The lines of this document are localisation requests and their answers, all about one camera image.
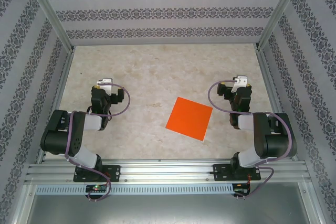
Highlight orange square paper sheet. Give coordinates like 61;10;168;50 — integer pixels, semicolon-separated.
165;97;213;142

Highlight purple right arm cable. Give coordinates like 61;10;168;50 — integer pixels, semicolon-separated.
208;79;292;200

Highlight aluminium side floor rail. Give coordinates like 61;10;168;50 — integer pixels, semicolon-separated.
256;45;299;162
35;47;76;163

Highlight grey sheet metal tray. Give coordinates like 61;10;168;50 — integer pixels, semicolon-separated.
23;182;322;224

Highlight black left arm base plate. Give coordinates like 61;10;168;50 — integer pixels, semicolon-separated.
72;165;121;183

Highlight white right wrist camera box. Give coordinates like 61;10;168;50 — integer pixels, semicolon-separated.
232;75;248;93

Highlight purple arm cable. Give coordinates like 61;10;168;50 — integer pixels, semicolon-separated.
64;83;131;202
208;79;292;200

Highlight aluminium frame post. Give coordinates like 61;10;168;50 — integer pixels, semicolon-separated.
255;0;307;51
21;0;76;53

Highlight small circuit board green light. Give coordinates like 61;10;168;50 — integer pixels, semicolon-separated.
86;185;108;193

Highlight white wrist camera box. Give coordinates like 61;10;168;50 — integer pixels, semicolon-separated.
96;78;114;95
232;75;248;93

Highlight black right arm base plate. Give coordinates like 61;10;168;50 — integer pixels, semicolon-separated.
213;163;262;182

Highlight small circuit board red wires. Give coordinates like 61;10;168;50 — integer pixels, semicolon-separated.
234;184;250;195

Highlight slotted grey cable duct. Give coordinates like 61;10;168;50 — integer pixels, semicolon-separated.
35;183;234;195

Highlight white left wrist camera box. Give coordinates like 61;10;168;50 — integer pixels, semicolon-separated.
96;78;114;95

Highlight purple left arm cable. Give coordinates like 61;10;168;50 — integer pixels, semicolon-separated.
64;83;131;202

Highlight long aluminium mounting rail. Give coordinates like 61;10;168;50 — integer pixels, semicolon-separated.
25;158;312;183

